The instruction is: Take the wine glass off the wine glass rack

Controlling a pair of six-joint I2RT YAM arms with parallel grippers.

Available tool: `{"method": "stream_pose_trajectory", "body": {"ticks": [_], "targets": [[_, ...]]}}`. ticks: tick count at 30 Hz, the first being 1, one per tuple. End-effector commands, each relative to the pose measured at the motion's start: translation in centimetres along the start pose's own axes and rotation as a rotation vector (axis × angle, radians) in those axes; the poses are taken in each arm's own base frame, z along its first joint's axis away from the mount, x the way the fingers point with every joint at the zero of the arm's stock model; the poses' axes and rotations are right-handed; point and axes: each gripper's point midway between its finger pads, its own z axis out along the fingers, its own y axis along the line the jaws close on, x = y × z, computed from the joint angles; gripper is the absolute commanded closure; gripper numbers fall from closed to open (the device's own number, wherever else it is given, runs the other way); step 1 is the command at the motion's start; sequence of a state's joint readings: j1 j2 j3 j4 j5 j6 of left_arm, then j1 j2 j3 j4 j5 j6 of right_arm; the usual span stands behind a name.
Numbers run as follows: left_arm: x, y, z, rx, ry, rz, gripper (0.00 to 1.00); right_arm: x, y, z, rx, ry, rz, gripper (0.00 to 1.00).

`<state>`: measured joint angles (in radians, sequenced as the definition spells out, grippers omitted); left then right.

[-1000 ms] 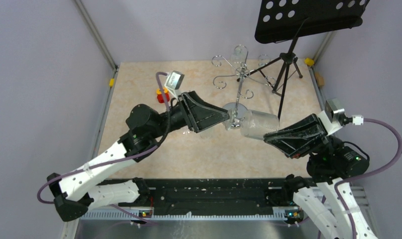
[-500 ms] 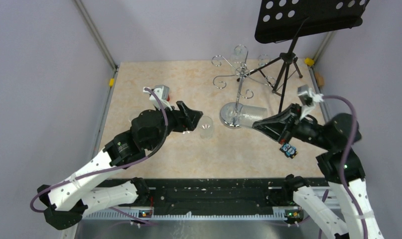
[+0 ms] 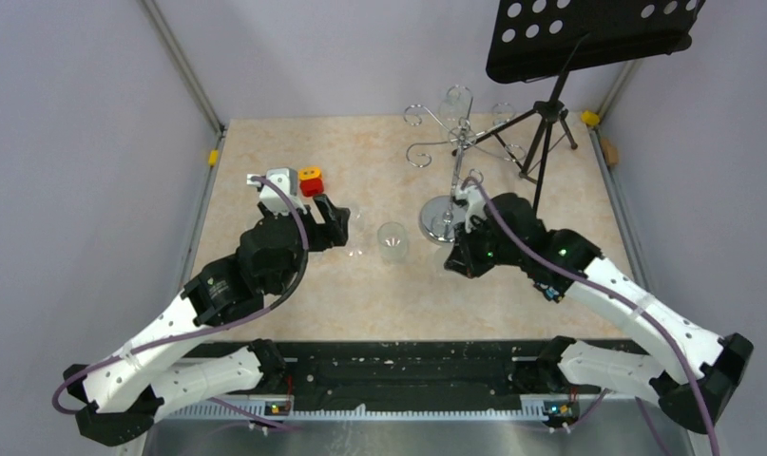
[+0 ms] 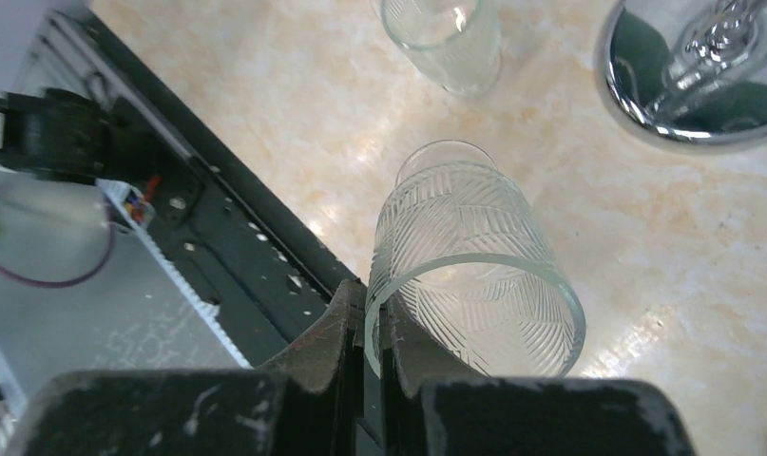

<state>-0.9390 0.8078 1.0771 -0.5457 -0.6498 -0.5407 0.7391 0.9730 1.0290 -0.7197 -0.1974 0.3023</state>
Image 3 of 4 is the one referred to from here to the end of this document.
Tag black music stand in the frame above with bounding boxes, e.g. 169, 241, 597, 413
484, 0, 702, 178

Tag red and yellow block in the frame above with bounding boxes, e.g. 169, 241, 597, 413
298, 166, 325, 198

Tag brown wall clip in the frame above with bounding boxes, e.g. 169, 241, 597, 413
600, 138, 620, 167

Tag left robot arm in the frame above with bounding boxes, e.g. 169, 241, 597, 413
63, 194, 351, 447

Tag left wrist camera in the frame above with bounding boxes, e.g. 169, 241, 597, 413
246, 167, 307, 216

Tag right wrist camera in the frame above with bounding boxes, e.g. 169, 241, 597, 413
453, 184, 488, 234

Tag chrome wine glass rack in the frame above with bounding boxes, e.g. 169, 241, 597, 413
402, 103, 518, 245

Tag yellow corner clip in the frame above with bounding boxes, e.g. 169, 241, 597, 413
580, 110, 601, 128
207, 149, 220, 167

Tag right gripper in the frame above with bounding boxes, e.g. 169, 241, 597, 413
446, 214, 525, 278

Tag yellow corner clip left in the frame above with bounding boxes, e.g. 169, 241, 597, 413
207, 149, 220, 167

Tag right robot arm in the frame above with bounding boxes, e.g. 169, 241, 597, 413
444, 187, 754, 435

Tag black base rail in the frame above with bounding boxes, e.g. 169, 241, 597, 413
203, 339, 602, 417

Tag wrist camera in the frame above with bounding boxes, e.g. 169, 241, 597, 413
453, 184, 488, 234
246, 167, 307, 216

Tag yellow corner clip right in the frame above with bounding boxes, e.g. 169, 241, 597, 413
580, 110, 601, 128

